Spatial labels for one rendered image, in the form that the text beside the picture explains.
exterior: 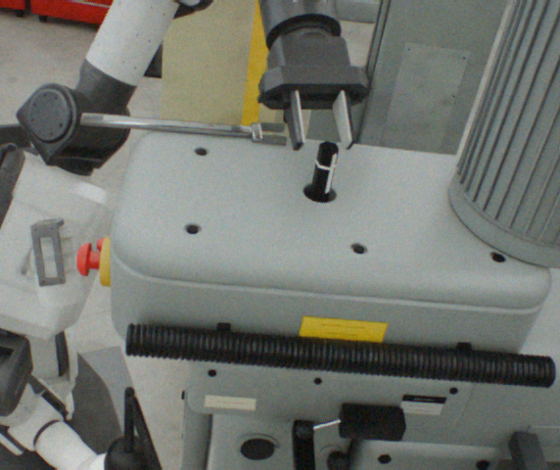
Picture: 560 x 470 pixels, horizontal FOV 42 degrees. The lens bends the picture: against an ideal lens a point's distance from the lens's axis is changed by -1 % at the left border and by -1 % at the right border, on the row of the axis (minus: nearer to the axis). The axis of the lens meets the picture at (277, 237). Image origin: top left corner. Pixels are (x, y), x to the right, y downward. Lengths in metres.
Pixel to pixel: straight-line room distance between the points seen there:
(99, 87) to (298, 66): 0.43
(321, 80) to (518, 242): 0.27
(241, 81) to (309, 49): 1.85
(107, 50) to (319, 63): 0.43
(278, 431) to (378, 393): 0.15
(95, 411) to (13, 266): 1.13
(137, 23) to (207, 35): 1.47
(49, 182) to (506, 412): 0.73
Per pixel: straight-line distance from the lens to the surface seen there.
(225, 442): 1.00
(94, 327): 3.26
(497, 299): 0.78
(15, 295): 1.19
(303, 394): 0.87
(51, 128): 1.14
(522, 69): 0.74
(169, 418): 2.94
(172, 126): 0.89
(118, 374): 2.56
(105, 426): 2.22
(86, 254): 0.88
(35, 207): 1.17
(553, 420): 0.99
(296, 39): 0.83
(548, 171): 0.75
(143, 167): 0.82
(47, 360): 1.75
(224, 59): 2.64
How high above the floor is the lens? 2.35
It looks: 38 degrees down
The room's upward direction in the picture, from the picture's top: 10 degrees clockwise
